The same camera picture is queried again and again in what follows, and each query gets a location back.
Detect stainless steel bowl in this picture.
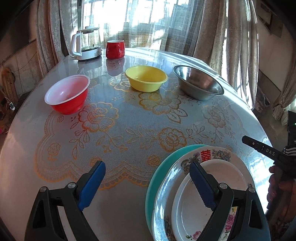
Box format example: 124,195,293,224
173,65,224,101

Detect red plastic bowl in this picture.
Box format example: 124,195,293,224
44,74,90,115

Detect yellow plastic bowl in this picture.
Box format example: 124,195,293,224
125,65,168,92

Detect right hand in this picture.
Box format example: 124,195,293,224
267,166,295,211

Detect small white rose plate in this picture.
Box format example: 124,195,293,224
171,159,248,240

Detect large floral oval plate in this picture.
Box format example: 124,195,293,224
151,145,255,240

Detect teal round plate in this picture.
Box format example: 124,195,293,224
145,144,206,234

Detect wooden folding chair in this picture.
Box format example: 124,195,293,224
1,68,18,105

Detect lace floral table mat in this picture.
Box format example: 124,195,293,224
34,74,247,190

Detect beige window curtains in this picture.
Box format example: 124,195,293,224
36,1,295,120

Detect glass electric kettle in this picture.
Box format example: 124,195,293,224
70,26,102,61

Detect red ceramic mug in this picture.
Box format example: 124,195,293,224
106,40,125,59

